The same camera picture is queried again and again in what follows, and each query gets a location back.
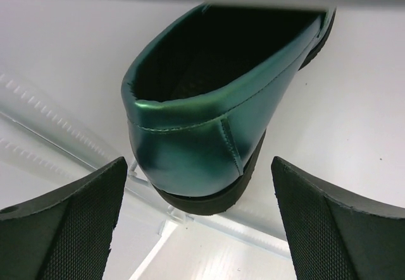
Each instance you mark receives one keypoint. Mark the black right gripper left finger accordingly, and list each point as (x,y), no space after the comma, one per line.
(65,233)

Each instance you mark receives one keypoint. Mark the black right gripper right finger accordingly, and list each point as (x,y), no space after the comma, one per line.
(334,233)

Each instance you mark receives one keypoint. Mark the green loafer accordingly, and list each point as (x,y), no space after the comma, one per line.
(199,97)

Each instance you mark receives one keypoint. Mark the white plastic shoe cabinet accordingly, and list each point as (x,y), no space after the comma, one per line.
(341,118)

